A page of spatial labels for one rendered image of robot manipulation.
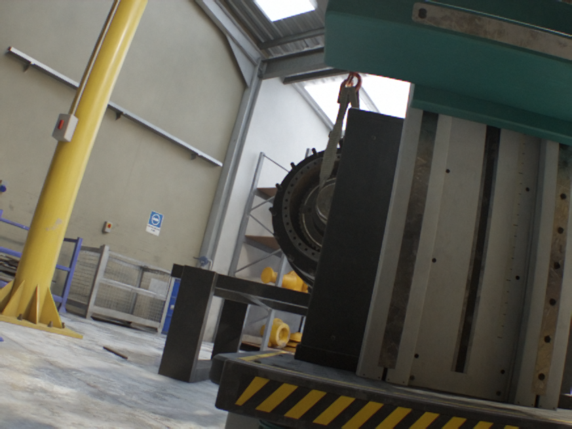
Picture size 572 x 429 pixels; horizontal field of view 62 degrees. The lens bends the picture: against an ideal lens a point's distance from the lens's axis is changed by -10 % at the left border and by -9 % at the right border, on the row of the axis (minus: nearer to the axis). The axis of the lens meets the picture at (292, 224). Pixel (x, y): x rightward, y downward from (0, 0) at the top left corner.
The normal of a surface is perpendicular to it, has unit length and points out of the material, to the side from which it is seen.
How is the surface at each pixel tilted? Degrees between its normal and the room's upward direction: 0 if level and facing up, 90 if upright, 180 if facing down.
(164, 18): 90
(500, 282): 90
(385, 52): 180
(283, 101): 90
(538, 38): 90
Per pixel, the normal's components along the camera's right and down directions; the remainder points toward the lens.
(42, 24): 0.77, 0.04
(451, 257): -0.04, -0.23
